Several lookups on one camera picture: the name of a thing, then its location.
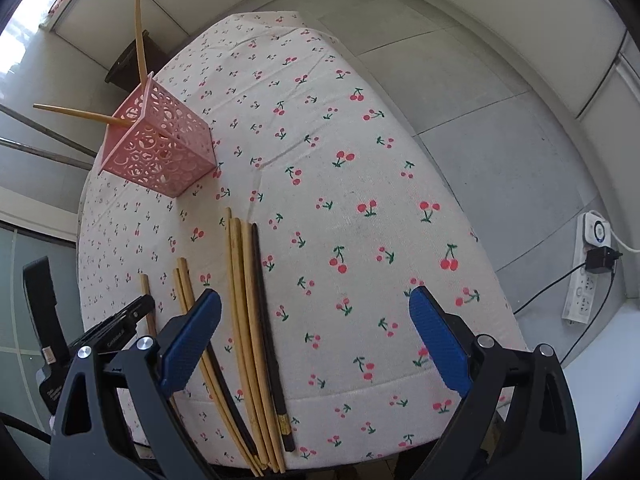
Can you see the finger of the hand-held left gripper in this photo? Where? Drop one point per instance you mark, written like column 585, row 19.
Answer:
column 120, row 322

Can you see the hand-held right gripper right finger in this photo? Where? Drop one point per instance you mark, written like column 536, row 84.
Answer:
column 440, row 345

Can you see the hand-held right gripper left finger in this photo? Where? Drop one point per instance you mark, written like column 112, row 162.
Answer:
column 192, row 345

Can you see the wooden chopstick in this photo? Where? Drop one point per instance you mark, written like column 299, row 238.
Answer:
column 147, row 305
column 233, row 310
column 140, row 35
column 75, row 111
column 186, row 280
column 242, row 310
column 178, row 282
column 251, row 310

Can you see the black chopstick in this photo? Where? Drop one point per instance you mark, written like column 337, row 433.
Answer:
column 231, row 405

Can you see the pink perforated utensil basket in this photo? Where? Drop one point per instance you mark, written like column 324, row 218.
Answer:
column 160, row 160

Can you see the white power strip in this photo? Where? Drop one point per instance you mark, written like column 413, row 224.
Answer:
column 580, row 295

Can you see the grey metal pipe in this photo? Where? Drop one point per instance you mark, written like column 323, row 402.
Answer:
column 45, row 127
column 45, row 154

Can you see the black charger plug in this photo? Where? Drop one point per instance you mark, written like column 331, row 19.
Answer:
column 600, row 260

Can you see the white round plug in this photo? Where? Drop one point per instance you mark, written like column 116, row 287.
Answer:
column 598, row 230

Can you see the cherry print tablecloth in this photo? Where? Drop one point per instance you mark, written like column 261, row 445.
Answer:
column 350, row 110

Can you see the dark brown bin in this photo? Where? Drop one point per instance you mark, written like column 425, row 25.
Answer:
column 127, row 67

